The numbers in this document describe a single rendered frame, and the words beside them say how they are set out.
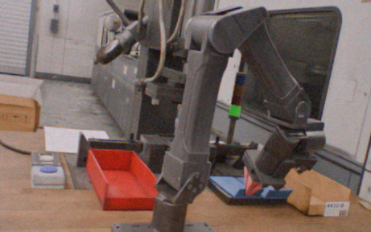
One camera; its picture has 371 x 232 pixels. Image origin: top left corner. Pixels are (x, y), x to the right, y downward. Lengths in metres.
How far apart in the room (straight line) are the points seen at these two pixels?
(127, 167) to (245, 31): 0.55
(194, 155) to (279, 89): 0.22
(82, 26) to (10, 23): 1.56
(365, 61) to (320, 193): 0.53
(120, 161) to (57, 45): 9.24
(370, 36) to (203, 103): 0.90
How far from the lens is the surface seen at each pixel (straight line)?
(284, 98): 0.83
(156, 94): 1.09
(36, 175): 0.96
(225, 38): 0.71
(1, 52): 10.31
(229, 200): 1.01
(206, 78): 0.72
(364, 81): 1.50
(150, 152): 1.12
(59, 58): 10.31
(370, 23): 1.54
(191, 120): 0.72
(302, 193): 1.07
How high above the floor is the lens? 1.25
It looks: 9 degrees down
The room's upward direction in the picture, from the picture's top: 9 degrees clockwise
